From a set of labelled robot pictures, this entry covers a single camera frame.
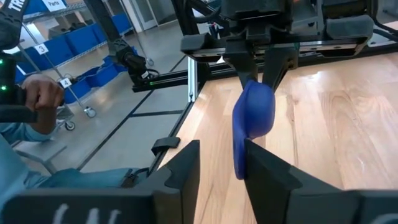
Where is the black table frame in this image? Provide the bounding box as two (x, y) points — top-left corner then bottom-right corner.
(130, 40), (398, 187)

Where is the person's hand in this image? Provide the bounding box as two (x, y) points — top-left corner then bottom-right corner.
(21, 73), (65, 135)

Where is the black edge clip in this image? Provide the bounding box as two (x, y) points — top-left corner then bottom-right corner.
(150, 136), (182, 157)

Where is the dark blue measuring cup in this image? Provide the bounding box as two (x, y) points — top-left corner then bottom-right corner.
(231, 80), (277, 181)

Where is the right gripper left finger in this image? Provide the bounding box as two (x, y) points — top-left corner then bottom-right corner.
(0, 139), (201, 224)

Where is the person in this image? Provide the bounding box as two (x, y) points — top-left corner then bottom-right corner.
(0, 121), (141, 218)

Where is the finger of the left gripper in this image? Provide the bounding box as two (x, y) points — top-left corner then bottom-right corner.
(262, 46), (300, 93)
(224, 43), (261, 91)

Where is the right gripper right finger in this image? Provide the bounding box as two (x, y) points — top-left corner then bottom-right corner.
(244, 138), (398, 224)

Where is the wire shelf with blue bins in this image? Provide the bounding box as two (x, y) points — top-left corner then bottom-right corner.
(12, 0), (156, 131)

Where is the silver aluminium bracket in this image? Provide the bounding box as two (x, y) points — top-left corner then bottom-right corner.
(187, 57), (198, 103)

